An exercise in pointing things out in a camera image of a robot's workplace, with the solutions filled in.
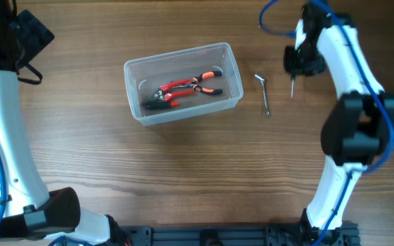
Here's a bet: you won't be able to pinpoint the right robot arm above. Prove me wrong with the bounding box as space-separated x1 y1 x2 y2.
284 1 394 236

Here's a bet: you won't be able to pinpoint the clear plastic container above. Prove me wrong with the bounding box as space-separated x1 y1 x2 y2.
124 42 244 126

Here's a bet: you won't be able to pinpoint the red handled snips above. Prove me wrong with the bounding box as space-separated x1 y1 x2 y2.
142 79 194 104

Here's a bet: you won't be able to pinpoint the black red handled screwdriver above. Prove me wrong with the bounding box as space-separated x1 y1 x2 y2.
143 100 193 110

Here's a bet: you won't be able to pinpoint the silver socket wrench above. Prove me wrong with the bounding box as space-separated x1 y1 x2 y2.
254 74 270 117

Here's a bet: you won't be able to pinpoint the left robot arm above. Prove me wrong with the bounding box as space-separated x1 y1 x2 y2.
0 1 132 245

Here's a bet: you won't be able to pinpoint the green handled screwdriver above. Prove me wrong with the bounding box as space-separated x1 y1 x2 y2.
291 75 296 99

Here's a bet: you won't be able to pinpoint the orange black needle-nose pliers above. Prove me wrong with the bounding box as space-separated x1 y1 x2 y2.
185 71 223 96

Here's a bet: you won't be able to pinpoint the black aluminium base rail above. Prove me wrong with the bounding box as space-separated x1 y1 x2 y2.
121 223 361 246

